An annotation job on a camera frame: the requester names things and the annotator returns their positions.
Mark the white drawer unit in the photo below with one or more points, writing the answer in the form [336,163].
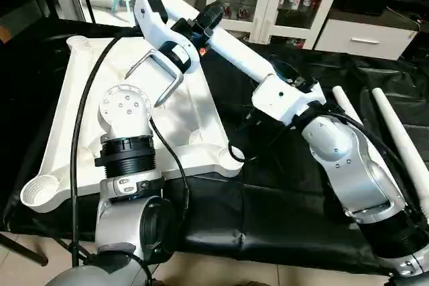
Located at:
[365,35]

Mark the white plastic table top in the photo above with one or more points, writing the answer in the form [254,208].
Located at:
[70,125]

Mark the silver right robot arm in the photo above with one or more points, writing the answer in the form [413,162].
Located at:
[348,165]

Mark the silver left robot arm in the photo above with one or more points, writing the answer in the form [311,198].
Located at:
[127,165]

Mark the black work mat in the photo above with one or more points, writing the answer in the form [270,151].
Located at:
[281,205]

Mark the black tripod leg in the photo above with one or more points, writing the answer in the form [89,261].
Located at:
[23,249]

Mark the white plastic table leg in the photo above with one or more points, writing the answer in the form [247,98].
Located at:
[402,138]
[234,48]
[347,105]

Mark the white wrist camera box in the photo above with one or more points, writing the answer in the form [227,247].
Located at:
[151,35]
[285,102]

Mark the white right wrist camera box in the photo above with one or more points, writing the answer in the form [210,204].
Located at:
[285,102]

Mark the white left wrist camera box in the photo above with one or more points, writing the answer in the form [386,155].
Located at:
[151,35]

